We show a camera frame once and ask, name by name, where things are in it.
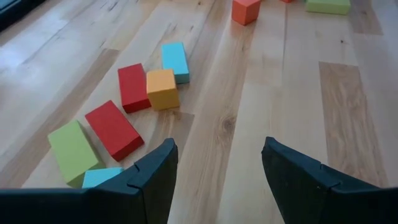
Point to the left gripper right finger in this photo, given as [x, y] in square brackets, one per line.
[326, 199]

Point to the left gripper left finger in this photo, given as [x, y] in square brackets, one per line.
[93, 205]

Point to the teal small cube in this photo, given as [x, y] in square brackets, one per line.
[99, 177]

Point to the light green rectangular block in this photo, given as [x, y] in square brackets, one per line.
[73, 152]

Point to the red rectangular block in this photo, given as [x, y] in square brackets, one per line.
[133, 87]
[112, 129]

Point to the orange small cube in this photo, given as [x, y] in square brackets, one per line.
[161, 90]

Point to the light blue long block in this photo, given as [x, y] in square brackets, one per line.
[174, 60]

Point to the green long block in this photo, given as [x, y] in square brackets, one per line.
[328, 6]

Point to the red small cube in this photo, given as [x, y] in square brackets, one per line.
[245, 11]

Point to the black aluminium table frame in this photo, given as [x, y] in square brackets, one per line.
[12, 12]

